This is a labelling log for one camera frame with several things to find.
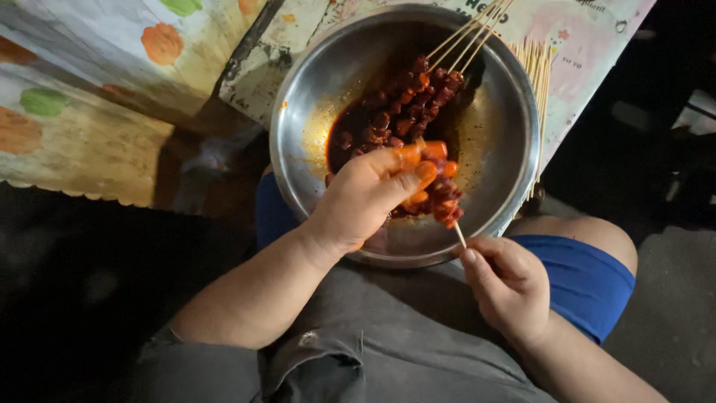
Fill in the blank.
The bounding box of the person's right hand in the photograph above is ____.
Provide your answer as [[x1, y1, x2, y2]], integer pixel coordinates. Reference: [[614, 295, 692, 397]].
[[459, 235, 553, 345]]

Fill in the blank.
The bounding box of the person's left hand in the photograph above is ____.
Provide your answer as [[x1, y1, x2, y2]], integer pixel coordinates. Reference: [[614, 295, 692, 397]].
[[305, 140, 459, 256]]

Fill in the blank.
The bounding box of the half-filled meat skewer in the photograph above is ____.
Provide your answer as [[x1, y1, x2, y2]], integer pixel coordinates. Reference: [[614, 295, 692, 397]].
[[392, 159, 468, 249]]

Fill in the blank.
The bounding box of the marinated meat in red sauce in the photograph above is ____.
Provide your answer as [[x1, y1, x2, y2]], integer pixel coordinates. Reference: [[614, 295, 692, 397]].
[[326, 92, 448, 175]]

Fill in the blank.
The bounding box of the person's right leg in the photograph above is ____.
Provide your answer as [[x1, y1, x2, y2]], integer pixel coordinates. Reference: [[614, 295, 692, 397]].
[[505, 215, 639, 278]]

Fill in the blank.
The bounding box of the person's grey shirt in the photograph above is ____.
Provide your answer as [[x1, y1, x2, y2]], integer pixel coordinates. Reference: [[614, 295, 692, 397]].
[[126, 259, 557, 403]]

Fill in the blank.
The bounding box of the round steel bowl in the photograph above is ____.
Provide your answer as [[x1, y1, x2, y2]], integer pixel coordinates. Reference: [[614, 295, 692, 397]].
[[269, 3, 541, 269]]

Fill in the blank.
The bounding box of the finished meat skewer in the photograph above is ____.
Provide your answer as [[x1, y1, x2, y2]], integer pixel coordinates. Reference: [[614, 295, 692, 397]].
[[392, 0, 510, 143], [375, 0, 504, 147], [408, 0, 515, 141], [364, 3, 499, 141]]

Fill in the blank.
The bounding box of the bundle of bare bamboo sticks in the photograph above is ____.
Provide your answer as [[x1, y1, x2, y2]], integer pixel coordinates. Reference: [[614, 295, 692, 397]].
[[506, 36, 556, 220]]

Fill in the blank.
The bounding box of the worn pale printed table mat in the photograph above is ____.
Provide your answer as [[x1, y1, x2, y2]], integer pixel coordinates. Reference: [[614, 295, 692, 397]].
[[218, 0, 659, 171]]

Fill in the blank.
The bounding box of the fruit print tablecloth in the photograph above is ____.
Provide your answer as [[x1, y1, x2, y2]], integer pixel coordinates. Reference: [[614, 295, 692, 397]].
[[0, 0, 270, 209]]

